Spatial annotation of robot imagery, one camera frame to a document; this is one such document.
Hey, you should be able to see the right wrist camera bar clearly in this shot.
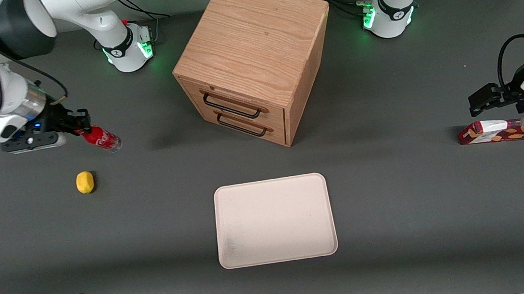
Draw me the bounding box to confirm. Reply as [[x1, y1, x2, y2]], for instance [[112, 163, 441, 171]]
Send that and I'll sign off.
[[0, 131, 68, 156]]

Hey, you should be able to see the black wire drawer handle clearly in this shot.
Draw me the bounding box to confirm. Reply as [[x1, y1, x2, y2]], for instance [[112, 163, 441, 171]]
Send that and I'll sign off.
[[201, 86, 264, 125], [215, 107, 270, 142]]

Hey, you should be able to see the red coke bottle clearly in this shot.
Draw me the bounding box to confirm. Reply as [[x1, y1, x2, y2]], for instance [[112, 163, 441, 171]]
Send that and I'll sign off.
[[76, 123, 123, 157]]

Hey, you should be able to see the red white snack box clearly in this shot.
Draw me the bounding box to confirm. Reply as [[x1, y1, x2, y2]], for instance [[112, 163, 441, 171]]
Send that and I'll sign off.
[[456, 116, 524, 147]]

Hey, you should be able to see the wooden drawer cabinet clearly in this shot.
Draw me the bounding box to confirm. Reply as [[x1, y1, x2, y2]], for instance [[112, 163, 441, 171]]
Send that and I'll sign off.
[[165, 0, 344, 159]]

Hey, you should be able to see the yellow lemon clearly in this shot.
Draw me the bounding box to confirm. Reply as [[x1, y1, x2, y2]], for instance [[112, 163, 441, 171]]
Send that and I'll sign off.
[[75, 170, 96, 195]]

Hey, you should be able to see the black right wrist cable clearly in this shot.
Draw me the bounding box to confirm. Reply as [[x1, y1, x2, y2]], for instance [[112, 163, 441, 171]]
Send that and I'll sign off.
[[0, 0, 70, 117]]

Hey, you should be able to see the black arm base cable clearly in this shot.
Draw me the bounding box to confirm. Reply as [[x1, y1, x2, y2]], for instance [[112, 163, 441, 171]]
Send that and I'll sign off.
[[119, 0, 173, 48], [307, 0, 375, 24]]

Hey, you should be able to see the black left arm base cable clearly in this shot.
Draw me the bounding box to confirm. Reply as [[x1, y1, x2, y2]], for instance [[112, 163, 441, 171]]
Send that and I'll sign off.
[[307, 0, 375, 24]]

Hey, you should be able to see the black right arm base cable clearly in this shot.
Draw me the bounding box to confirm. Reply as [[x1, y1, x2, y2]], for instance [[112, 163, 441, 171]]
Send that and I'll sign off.
[[119, 0, 173, 48]]

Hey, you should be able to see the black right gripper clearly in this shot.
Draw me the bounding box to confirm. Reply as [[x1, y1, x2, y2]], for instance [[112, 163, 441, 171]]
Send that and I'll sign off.
[[24, 100, 93, 142]]

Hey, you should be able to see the beige plastic tray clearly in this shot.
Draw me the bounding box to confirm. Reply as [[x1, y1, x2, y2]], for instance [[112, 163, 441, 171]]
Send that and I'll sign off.
[[211, 171, 340, 271]]

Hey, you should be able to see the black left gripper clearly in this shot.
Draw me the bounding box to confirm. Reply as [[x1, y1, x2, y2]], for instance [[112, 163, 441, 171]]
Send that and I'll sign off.
[[465, 59, 524, 119]]

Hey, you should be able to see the wooden drawer front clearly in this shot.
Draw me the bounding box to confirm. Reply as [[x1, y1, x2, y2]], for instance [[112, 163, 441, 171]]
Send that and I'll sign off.
[[186, 88, 290, 156], [180, 69, 288, 137]]

